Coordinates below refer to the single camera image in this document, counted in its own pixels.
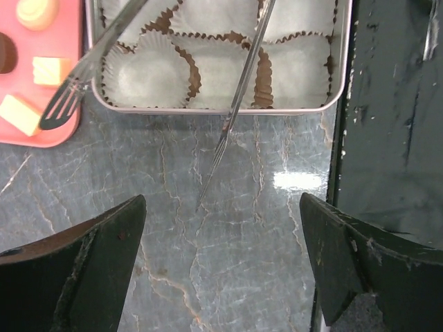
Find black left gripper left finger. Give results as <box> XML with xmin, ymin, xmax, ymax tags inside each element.
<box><xmin>1</xmin><ymin>195</ymin><xmax>146</xmax><ymax>331</ymax></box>

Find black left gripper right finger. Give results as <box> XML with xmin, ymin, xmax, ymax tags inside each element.
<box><xmin>299</xmin><ymin>193</ymin><xmax>442</xmax><ymax>331</ymax></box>

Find metal tongs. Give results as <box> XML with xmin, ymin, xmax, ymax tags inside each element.
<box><xmin>39</xmin><ymin>0</ymin><xmax>275</xmax><ymax>208</ymax></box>

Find pink chocolate tray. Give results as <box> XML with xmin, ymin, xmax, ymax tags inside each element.
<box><xmin>1</xmin><ymin>1</ymin><xmax>83</xmax><ymax>148</ymax></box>

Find pink square chocolate tin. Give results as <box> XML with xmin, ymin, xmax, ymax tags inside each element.
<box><xmin>92</xmin><ymin>1</ymin><xmax>352</xmax><ymax>115</ymax></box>

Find white square chocolate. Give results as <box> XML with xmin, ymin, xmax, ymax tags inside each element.
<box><xmin>32</xmin><ymin>57</ymin><xmax>72</xmax><ymax>86</ymax></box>
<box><xmin>1</xmin><ymin>95</ymin><xmax>42</xmax><ymax>137</ymax></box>

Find dark round chocolate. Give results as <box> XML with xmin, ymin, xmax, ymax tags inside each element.
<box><xmin>0</xmin><ymin>33</ymin><xmax>18</xmax><ymax>75</ymax></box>

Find white oval chocolate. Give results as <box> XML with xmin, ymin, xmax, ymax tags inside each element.
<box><xmin>16</xmin><ymin>0</ymin><xmax>60</xmax><ymax>31</ymax></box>

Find white paper cup liner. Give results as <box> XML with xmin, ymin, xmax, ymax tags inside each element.
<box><xmin>170</xmin><ymin>0</ymin><xmax>259</xmax><ymax>37</ymax></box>
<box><xmin>100</xmin><ymin>0</ymin><xmax>174</xmax><ymax>49</ymax></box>
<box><xmin>172</xmin><ymin>35</ymin><xmax>248</xmax><ymax>110</ymax></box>
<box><xmin>263</xmin><ymin>0</ymin><xmax>336</xmax><ymax>43</ymax></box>
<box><xmin>264</xmin><ymin>34</ymin><xmax>330</xmax><ymax>109</ymax></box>
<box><xmin>102</xmin><ymin>30</ymin><xmax>190</xmax><ymax>108</ymax></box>

